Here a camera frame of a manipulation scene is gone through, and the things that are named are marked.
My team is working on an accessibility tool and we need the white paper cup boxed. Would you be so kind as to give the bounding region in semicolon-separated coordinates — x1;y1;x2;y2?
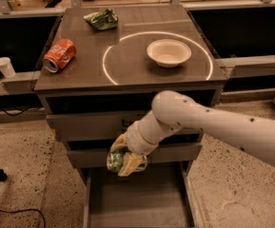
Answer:
0;57;15;78

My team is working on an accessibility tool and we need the crushed green soda can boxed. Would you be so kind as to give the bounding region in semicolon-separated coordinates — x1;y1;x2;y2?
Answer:
106;150;148;174

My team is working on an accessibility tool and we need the grey drawer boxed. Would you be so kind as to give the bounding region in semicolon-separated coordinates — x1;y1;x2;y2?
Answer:
45;105;218;143
83;162;195;228
68;141;201;168

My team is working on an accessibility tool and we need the middle grey drawer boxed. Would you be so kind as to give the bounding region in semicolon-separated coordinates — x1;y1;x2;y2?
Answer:
68;141;201;168

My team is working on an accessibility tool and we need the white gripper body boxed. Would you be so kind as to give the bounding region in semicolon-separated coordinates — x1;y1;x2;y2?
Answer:
126;122;158;155

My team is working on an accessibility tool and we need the grey drawer cabinet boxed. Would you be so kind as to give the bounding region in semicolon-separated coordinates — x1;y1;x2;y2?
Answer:
32;5;227;228

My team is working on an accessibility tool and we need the crumpled green chip bag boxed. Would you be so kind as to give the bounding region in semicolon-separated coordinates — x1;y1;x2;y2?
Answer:
84;9;118;30

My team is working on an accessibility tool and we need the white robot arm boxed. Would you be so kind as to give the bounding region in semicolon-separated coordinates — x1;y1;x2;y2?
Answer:
109;90;275;177

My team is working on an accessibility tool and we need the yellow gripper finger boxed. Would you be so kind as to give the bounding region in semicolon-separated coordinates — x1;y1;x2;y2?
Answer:
110;133;128;152
118;152;147;177

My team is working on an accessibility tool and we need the bottom grey drawer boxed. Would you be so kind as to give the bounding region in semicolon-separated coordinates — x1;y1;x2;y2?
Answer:
83;162;195;228

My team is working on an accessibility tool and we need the black floor cable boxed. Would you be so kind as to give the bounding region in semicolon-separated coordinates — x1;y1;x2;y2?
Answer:
0;178;47;228

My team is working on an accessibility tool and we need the top grey drawer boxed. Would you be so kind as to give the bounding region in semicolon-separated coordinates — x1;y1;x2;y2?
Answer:
45;105;218;143

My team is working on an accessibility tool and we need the white paper bowl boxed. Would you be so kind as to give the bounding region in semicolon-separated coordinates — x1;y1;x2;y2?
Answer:
147;39;191;68

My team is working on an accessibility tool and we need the crushed red soda can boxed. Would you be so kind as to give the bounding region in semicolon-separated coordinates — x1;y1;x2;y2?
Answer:
43;39;76;73

